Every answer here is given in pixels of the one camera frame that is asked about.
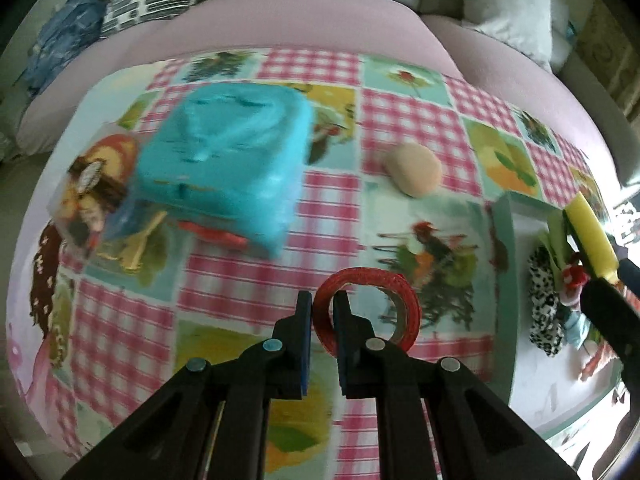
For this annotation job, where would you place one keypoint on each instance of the black white leopard scrunchie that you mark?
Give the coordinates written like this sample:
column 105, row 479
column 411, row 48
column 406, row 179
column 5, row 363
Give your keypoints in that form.
column 545, row 305

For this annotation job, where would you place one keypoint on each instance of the beige round sponge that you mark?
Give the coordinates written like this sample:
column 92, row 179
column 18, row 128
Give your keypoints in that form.
column 412, row 170

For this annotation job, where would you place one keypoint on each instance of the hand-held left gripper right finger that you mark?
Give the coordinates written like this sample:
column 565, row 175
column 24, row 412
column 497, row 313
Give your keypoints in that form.
column 350, row 355

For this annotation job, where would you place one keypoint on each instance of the pink checked cloth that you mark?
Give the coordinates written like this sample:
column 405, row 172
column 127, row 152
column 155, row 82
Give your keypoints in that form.
column 572, row 277

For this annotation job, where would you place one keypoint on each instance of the grey sofa with purple seats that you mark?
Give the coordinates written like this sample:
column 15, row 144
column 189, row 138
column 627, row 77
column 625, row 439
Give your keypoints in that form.
column 300, row 20

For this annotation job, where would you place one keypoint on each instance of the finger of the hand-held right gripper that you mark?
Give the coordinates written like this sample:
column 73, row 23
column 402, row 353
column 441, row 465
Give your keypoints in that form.
column 631, row 277
column 610, row 320

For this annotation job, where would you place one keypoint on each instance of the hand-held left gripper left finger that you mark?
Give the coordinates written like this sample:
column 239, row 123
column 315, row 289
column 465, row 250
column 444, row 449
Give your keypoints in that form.
column 305, row 350

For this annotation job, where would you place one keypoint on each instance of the red tape roll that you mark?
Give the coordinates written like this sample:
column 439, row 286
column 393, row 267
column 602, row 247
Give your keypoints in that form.
column 370, row 277

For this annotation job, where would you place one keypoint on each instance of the yellow sponge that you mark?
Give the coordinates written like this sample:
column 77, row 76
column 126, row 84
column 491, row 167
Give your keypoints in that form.
column 595, row 240

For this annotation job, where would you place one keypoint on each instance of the teal plastic box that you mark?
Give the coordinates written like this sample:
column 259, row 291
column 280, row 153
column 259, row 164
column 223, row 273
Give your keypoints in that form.
column 225, row 160

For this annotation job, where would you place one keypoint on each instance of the light grey pillow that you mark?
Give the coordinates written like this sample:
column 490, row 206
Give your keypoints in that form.
column 505, row 5

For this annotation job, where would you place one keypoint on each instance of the green cloth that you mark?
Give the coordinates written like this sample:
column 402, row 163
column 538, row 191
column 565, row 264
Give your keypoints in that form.
column 556, row 232

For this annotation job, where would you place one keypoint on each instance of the teal tray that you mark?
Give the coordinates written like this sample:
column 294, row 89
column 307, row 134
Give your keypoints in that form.
column 540, row 385

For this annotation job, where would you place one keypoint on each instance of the pink floral cloth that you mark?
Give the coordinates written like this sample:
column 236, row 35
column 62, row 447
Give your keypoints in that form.
column 595, row 365

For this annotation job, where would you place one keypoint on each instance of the clear box with brown lid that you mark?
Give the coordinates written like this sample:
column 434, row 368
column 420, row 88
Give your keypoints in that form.
column 85, row 195

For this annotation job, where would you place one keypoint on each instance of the beige patterned curtain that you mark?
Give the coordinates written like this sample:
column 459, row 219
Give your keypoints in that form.
column 610, row 45

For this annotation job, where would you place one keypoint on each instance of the blue face mask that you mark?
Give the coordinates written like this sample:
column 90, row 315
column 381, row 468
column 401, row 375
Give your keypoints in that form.
column 575, row 330

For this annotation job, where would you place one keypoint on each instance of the blue clothes pile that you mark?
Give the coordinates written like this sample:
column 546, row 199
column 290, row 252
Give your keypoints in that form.
column 60, row 45

